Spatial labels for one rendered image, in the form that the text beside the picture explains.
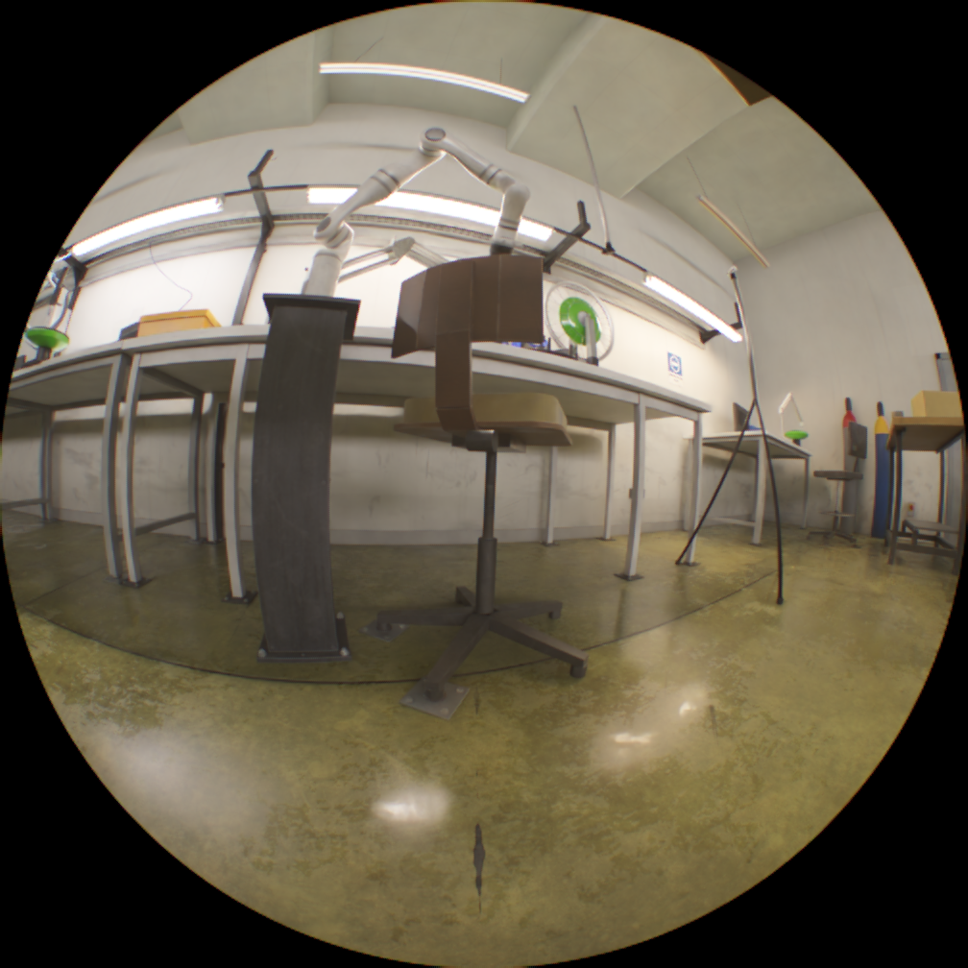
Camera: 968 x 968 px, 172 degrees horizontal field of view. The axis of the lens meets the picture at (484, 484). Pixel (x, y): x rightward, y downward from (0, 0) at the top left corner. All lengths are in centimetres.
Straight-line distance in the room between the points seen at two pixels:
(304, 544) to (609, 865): 79
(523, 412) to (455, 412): 13
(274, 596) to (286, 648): 14
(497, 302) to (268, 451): 56
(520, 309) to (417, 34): 358
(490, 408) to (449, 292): 25
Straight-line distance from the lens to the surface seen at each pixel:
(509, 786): 56
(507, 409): 63
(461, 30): 388
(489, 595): 85
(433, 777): 57
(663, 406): 172
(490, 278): 67
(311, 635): 84
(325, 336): 79
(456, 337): 61
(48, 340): 213
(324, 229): 102
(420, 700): 70
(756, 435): 297
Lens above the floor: 46
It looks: 2 degrees down
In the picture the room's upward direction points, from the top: 3 degrees clockwise
